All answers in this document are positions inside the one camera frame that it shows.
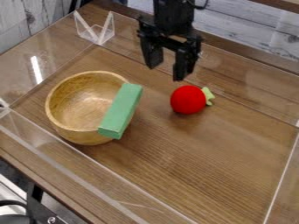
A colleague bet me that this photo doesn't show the green foam stick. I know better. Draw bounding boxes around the green foam stick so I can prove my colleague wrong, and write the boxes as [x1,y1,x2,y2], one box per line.
[97,83,142,139]

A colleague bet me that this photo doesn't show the clear acrylic tray wall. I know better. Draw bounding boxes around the clear acrylic tray wall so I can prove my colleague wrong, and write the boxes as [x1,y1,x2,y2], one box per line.
[0,16,299,224]

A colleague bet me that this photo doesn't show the red toy tomato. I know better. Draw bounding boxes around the red toy tomato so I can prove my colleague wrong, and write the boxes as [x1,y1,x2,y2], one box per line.
[170,85,214,115]

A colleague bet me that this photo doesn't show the clear acrylic corner bracket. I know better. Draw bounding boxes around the clear acrylic corner bracket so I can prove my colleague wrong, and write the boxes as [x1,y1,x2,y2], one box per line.
[73,10,114,46]

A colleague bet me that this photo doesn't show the black cable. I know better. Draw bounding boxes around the black cable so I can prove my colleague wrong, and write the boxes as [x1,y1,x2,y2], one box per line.
[0,199,35,224]

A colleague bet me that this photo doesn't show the black table leg bracket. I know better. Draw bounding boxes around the black table leg bracket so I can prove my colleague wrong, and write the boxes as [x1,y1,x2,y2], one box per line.
[26,183,68,224]

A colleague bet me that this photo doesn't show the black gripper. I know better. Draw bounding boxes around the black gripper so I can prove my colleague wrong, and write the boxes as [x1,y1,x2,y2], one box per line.
[137,16,202,81]

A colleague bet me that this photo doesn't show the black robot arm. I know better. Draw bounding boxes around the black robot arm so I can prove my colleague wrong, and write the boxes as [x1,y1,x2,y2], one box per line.
[137,0,208,81]

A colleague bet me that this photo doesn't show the brown wooden bowl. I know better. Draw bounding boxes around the brown wooden bowl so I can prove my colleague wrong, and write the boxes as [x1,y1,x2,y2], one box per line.
[43,71,128,145]

